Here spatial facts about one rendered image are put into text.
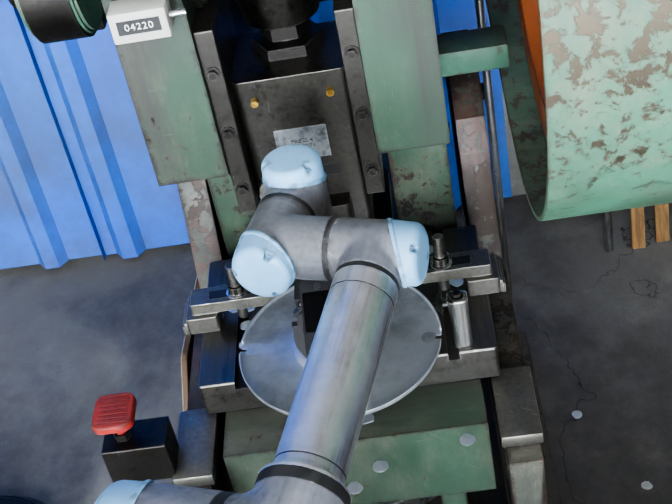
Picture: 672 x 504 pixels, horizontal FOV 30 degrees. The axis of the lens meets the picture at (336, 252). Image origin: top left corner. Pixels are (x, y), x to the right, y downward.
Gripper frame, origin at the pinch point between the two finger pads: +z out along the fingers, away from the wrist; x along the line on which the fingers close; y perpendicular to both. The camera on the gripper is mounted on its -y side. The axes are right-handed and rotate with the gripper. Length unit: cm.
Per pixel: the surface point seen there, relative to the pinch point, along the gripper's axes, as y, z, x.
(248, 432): 6.5, 15.1, 15.8
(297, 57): 22.1, -37.4, -1.3
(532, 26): 39, -27, -34
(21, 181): 135, 49, 85
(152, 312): 114, 80, 58
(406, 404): 8.0, 15.1, -8.0
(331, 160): 17.7, -23.4, -3.4
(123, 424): 0.0, 3.7, 31.1
